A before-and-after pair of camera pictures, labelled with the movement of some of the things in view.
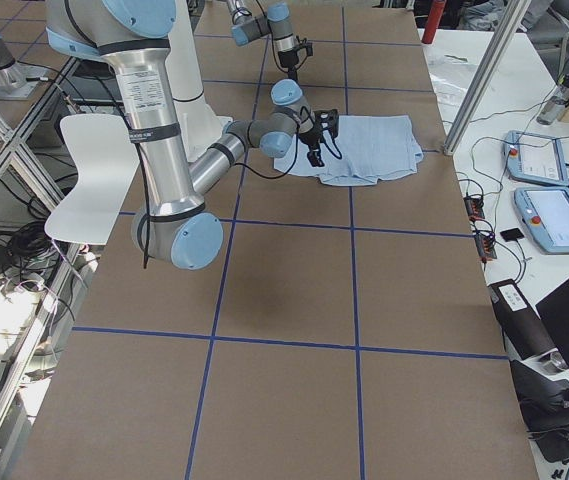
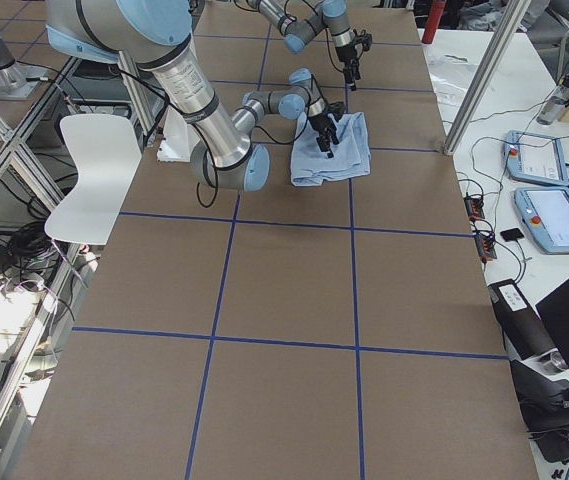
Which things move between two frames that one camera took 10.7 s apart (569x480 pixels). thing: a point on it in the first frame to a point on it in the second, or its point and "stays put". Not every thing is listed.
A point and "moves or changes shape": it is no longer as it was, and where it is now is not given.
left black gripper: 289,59 to 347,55
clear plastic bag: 450,76 stays put
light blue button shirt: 367,148 moves or changes shape
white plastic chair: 104,151 stays put
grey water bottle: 562,96 stays put
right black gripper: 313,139 to 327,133
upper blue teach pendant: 535,158 stays put
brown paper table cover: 338,332 stays put
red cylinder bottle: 435,15 stays put
